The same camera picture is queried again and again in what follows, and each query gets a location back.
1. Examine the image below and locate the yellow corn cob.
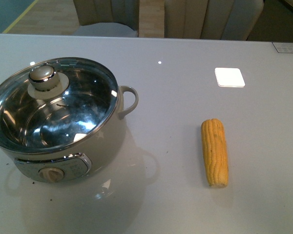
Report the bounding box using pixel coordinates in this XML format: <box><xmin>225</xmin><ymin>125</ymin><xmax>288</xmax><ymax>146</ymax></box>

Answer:
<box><xmin>201</xmin><ymin>118</ymin><xmax>229</xmax><ymax>188</ymax></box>

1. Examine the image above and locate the cream electric cooking pot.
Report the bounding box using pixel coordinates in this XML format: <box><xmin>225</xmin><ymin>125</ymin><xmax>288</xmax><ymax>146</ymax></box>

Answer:
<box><xmin>0</xmin><ymin>65</ymin><xmax>139</xmax><ymax>183</ymax></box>

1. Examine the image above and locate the label sticker on table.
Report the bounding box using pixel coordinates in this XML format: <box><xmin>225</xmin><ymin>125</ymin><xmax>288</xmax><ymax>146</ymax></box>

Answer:
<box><xmin>272</xmin><ymin>42</ymin><xmax>293</xmax><ymax>53</ymax></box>

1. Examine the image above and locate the wooden post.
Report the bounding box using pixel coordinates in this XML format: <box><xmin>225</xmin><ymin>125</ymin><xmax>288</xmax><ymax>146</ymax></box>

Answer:
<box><xmin>139</xmin><ymin>0</ymin><xmax>165</xmax><ymax>38</ymax></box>

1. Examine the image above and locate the beige chair left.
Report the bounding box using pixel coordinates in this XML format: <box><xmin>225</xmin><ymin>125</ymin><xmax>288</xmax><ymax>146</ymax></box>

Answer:
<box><xmin>73</xmin><ymin>0</ymin><xmax>140</xmax><ymax>38</ymax></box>

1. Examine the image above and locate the beige chair right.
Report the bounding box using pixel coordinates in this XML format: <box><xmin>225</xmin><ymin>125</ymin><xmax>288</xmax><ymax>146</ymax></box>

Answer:
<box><xmin>164</xmin><ymin>0</ymin><xmax>264</xmax><ymax>40</ymax></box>

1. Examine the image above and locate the beige chair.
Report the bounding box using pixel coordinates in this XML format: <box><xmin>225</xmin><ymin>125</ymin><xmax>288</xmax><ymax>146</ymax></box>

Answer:
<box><xmin>164</xmin><ymin>0</ymin><xmax>264</xmax><ymax>40</ymax></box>
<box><xmin>73</xmin><ymin>0</ymin><xmax>140</xmax><ymax>38</ymax></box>

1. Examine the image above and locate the glass pot lid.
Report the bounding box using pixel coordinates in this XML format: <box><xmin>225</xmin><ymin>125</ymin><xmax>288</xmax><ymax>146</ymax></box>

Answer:
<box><xmin>0</xmin><ymin>57</ymin><xmax>119</xmax><ymax>154</ymax></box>

